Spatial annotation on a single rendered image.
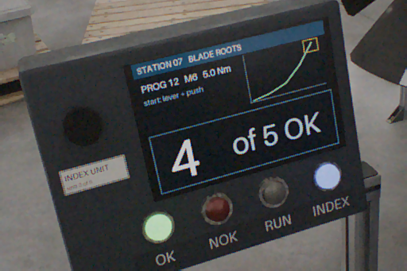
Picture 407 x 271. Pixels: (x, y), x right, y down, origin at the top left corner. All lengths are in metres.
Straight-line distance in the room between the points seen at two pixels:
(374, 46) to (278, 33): 0.66
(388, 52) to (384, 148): 1.61
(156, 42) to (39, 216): 2.13
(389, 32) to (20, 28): 2.72
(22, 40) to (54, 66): 3.17
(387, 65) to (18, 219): 1.80
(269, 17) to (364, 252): 0.31
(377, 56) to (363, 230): 0.52
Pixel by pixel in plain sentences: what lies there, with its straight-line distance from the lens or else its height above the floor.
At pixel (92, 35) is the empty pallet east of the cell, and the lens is 3.96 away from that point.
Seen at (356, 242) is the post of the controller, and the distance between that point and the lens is 0.69.
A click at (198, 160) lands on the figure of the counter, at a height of 1.16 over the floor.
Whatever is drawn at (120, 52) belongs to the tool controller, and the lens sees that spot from 0.47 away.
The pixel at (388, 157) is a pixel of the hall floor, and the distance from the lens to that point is 2.66.
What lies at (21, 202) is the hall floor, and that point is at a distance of 2.69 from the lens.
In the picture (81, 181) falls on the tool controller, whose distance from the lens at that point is 0.48.
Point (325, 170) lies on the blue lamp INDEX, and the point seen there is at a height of 1.12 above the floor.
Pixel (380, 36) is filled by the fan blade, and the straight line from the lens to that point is 1.15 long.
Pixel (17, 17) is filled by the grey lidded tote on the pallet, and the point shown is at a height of 0.43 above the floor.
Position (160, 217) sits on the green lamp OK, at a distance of 0.49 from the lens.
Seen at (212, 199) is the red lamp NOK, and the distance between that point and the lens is 0.50.
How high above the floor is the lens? 1.42
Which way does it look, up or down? 28 degrees down
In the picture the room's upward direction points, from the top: 7 degrees counter-clockwise
